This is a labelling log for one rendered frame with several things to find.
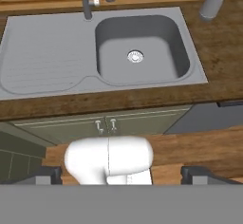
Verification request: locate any white rounded object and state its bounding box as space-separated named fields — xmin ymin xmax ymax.
xmin=64 ymin=135 xmax=155 ymax=186

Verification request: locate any olive green cupboard door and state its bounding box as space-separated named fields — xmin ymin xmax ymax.
xmin=104 ymin=104 xmax=193 ymax=138
xmin=11 ymin=115 xmax=107 ymax=145

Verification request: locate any silver cupboard door handle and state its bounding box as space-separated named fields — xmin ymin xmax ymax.
xmin=94 ymin=119 xmax=105 ymax=136
xmin=108 ymin=117 xmax=119 ymax=134

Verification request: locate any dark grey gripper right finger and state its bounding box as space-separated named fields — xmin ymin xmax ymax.
xmin=180 ymin=165 xmax=235 ymax=186

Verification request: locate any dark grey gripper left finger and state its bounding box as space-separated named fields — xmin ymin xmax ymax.
xmin=9 ymin=165 xmax=63 ymax=186

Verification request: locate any grey sink tap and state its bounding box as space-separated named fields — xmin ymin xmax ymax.
xmin=80 ymin=0 xmax=117 ymax=22

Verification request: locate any olive green cupboard run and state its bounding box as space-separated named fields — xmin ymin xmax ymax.
xmin=0 ymin=121 xmax=55 ymax=185

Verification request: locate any grey steel sink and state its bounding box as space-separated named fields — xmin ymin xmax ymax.
xmin=0 ymin=6 xmax=209 ymax=102

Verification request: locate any grey dishwasher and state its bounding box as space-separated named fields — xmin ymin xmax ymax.
xmin=163 ymin=99 xmax=243 ymax=136

